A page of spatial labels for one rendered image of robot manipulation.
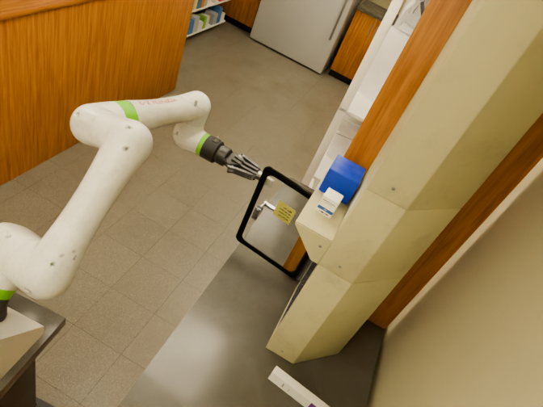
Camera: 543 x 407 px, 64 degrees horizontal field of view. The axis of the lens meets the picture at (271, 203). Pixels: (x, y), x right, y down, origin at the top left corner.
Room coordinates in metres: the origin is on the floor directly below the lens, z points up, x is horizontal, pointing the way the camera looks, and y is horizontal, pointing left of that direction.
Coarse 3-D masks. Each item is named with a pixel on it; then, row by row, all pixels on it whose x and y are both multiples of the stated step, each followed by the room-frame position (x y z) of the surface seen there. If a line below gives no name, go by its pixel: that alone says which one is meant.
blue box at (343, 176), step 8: (336, 160) 1.17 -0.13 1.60; (344, 160) 1.20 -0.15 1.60; (336, 168) 1.13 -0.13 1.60; (344, 168) 1.15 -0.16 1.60; (352, 168) 1.17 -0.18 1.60; (360, 168) 1.19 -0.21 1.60; (328, 176) 1.12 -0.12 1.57; (336, 176) 1.11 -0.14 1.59; (344, 176) 1.11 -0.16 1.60; (352, 176) 1.13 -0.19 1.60; (360, 176) 1.15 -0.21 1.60; (328, 184) 1.12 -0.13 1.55; (336, 184) 1.11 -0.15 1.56; (344, 184) 1.11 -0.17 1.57; (352, 184) 1.11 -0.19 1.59; (344, 192) 1.11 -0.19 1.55; (352, 192) 1.11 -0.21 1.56; (344, 200) 1.11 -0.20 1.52
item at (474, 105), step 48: (480, 0) 1.01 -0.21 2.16; (528, 0) 0.91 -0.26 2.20; (480, 48) 0.91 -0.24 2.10; (528, 48) 0.91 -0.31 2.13; (432, 96) 0.92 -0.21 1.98; (480, 96) 0.91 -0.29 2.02; (528, 96) 0.97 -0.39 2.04; (432, 144) 0.91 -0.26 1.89; (480, 144) 0.95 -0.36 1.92; (384, 192) 0.91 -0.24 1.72; (432, 192) 0.93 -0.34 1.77
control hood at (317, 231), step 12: (312, 204) 1.04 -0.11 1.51; (348, 204) 1.12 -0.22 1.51; (300, 216) 0.96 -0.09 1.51; (312, 216) 0.98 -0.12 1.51; (324, 216) 1.01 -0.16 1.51; (336, 216) 1.03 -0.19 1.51; (300, 228) 0.93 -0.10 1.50; (312, 228) 0.94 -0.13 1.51; (324, 228) 0.96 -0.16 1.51; (336, 228) 0.98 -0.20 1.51; (312, 240) 0.92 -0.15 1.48; (324, 240) 0.92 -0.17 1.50; (312, 252) 0.92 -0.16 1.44; (324, 252) 0.92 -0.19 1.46
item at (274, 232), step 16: (272, 176) 1.29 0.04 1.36; (272, 192) 1.28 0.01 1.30; (288, 192) 1.27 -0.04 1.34; (272, 208) 1.28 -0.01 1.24; (288, 208) 1.26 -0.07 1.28; (240, 224) 1.30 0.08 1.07; (256, 224) 1.29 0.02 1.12; (272, 224) 1.27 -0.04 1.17; (288, 224) 1.26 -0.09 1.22; (256, 240) 1.28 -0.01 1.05; (272, 240) 1.26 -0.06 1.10; (288, 240) 1.25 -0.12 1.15; (272, 256) 1.26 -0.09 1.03; (288, 256) 1.24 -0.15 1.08
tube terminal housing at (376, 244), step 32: (352, 224) 0.92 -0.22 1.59; (384, 224) 0.91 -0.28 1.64; (416, 224) 0.95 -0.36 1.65; (352, 256) 0.91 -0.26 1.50; (384, 256) 0.93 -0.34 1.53; (416, 256) 1.01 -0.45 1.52; (320, 288) 0.91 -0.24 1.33; (352, 288) 0.91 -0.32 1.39; (384, 288) 1.00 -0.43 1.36; (288, 320) 0.92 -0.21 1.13; (320, 320) 0.91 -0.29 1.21; (352, 320) 0.98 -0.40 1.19; (288, 352) 0.91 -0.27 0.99; (320, 352) 0.96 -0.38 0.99
